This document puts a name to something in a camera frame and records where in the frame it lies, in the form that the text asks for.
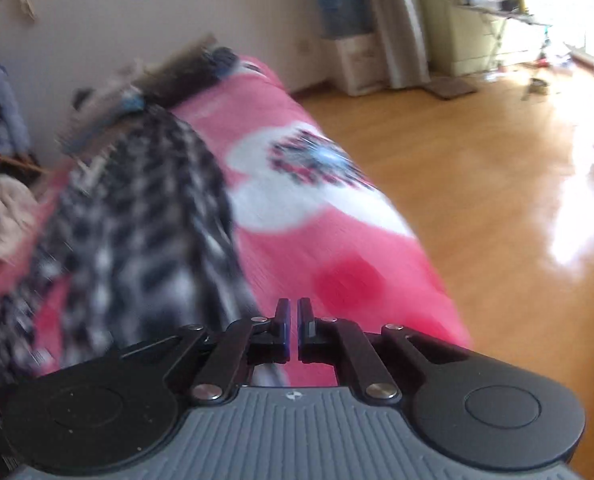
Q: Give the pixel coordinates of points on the cream fleece garment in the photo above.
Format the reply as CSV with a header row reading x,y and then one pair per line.
x,y
12,215

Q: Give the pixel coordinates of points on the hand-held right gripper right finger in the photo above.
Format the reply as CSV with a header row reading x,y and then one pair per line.
x,y
302,332

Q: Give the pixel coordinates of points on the folding table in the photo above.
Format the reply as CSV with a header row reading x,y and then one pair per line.
x,y
507,15

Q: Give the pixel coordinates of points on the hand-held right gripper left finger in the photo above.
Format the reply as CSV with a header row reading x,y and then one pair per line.
x,y
286,332

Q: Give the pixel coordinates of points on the wall socket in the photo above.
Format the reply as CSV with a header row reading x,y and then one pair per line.
x,y
303,46

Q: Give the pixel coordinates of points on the stack of light folded clothes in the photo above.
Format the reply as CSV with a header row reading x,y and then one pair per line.
x,y
102,105

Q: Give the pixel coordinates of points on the pink floral blanket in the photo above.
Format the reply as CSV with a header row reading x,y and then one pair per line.
x,y
327,240

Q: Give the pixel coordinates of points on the dark plaid pants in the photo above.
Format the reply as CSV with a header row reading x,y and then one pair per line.
x,y
142,230

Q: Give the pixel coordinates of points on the beige curtain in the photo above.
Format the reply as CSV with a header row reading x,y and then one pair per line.
x,y
399,20

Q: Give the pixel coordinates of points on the brown floor mat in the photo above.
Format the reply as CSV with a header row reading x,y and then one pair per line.
x,y
452,88

